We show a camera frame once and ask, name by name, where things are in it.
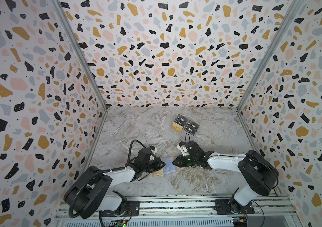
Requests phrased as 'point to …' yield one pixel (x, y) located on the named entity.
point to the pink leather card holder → (169, 168)
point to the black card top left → (182, 118)
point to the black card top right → (191, 127)
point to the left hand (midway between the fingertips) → (169, 164)
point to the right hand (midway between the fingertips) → (175, 163)
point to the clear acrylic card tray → (183, 125)
